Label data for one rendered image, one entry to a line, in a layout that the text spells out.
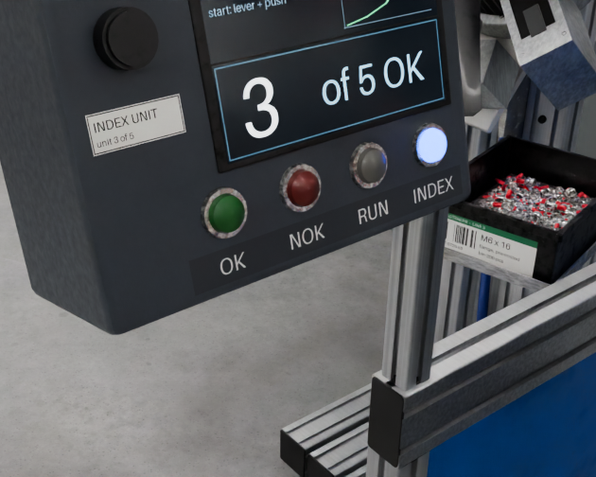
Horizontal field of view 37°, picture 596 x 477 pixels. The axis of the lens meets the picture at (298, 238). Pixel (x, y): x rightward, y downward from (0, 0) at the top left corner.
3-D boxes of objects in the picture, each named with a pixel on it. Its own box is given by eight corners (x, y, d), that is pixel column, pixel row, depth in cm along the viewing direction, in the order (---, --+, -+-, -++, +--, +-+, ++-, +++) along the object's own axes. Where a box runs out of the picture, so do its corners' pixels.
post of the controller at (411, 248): (406, 362, 78) (425, 152, 69) (430, 379, 76) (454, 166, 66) (380, 375, 76) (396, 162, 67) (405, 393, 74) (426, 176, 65)
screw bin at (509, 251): (500, 182, 122) (508, 133, 118) (623, 219, 113) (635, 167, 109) (417, 243, 106) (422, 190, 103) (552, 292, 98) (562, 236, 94)
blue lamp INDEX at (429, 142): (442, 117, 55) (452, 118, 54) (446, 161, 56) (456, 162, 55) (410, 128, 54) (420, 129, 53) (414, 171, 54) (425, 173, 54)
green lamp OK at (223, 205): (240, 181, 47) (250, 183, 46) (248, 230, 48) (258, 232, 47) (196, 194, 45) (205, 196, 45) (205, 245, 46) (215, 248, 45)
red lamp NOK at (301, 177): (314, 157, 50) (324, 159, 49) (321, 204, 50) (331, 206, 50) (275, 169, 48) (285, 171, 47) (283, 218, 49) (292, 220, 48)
